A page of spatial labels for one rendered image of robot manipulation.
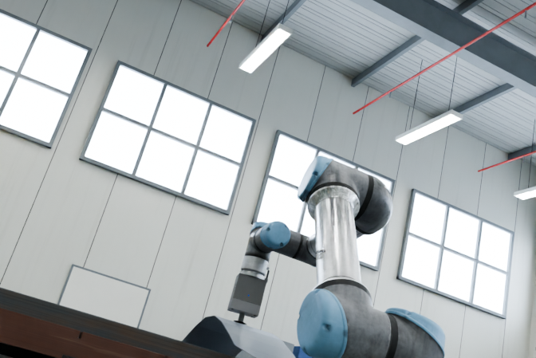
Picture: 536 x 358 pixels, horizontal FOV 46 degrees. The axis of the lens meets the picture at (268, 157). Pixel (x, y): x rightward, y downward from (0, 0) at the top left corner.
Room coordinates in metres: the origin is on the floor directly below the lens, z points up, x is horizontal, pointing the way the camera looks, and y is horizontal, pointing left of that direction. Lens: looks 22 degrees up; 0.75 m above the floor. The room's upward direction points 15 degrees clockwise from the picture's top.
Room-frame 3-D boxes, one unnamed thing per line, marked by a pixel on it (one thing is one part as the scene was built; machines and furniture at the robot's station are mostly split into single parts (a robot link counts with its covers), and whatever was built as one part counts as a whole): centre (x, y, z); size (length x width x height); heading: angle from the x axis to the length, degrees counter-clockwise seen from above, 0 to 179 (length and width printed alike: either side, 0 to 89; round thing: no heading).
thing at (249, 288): (1.85, -0.05, 1.07); 0.10 x 0.09 x 0.16; 6
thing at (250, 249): (1.84, -0.05, 1.23); 0.09 x 0.08 x 0.11; 14
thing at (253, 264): (1.84, -0.05, 1.15); 0.08 x 0.08 x 0.05
